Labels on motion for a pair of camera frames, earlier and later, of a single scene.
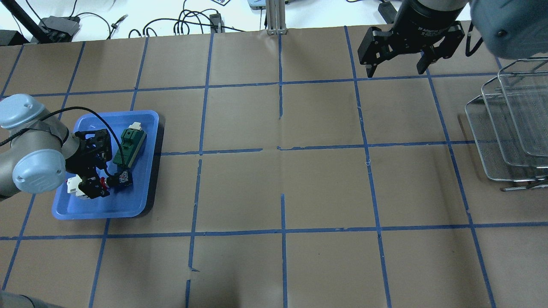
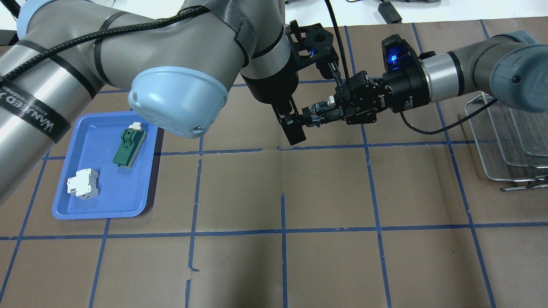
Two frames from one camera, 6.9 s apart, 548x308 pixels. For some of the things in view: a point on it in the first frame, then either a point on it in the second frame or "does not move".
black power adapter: [388, 11] does not move
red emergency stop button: [102, 180] -> [321, 113]
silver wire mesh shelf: [508, 123] does not move
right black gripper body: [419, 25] -> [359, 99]
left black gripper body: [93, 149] -> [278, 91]
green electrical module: [131, 139] does not move
